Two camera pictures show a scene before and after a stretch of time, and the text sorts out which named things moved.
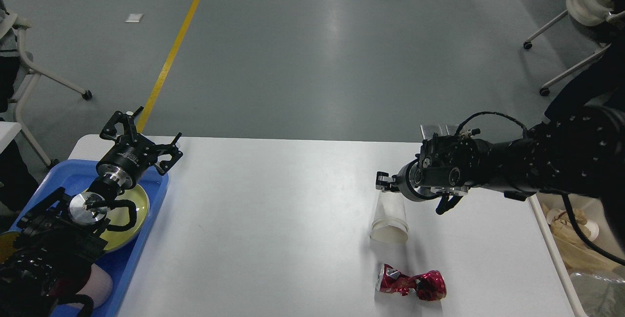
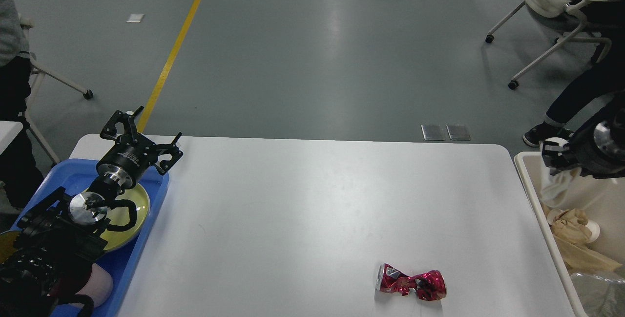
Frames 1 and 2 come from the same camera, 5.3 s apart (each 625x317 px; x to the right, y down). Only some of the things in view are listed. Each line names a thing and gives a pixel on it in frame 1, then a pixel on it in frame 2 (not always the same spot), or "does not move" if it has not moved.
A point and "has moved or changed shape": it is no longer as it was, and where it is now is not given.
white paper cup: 389,225 has moved or changed shape
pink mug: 98,286 does not move
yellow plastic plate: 114,240 does not move
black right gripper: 408,179 -> 599,150
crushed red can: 428,285 does not move
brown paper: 563,227 does not move
